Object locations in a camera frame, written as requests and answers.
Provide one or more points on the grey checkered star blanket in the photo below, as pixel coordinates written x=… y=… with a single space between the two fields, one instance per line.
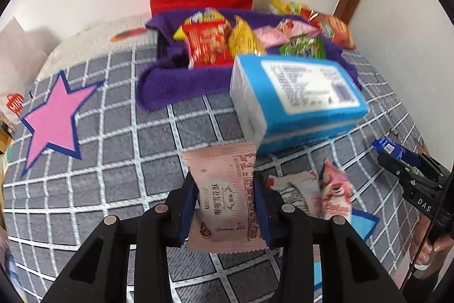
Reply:
x=106 y=154

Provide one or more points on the yellow red snack packet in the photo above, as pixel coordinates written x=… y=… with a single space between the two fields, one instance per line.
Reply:
x=283 y=6

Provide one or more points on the orange snack packet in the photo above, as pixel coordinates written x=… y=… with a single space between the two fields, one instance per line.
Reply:
x=337 y=29

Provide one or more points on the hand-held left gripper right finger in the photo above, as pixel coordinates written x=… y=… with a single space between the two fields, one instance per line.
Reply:
x=265 y=221

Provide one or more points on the white quilted bedding orange print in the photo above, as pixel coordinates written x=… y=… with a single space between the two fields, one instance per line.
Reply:
x=92 y=36

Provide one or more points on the yellow multicolour snack packet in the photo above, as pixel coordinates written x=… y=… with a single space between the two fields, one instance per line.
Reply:
x=209 y=15

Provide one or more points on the person's right hand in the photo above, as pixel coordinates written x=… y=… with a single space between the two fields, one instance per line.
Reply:
x=438 y=246

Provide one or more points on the blue snack packet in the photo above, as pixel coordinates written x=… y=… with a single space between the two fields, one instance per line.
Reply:
x=388 y=146

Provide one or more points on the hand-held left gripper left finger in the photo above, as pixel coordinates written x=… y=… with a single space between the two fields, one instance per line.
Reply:
x=183 y=225

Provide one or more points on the bright pink snack packet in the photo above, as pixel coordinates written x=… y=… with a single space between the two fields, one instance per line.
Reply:
x=273 y=35

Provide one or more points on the pink bear snack packet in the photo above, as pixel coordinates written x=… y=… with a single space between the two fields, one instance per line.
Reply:
x=335 y=189

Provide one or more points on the purple cloth basket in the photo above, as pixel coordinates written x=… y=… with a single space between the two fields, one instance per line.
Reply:
x=166 y=86

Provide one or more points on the white plastic bag red logo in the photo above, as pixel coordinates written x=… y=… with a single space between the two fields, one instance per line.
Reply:
x=24 y=51

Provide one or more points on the pale pink snack packet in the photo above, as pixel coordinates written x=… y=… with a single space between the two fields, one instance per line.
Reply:
x=227 y=196

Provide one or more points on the white red snack packet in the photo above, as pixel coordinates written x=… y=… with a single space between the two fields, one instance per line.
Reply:
x=305 y=189

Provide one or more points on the blue tissue pack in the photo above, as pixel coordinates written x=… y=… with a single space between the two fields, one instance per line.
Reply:
x=305 y=86

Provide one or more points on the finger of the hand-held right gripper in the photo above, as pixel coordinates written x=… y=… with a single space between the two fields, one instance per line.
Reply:
x=425 y=162
x=400 y=170

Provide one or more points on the green snack packet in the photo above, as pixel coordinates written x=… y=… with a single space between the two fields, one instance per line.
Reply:
x=301 y=45

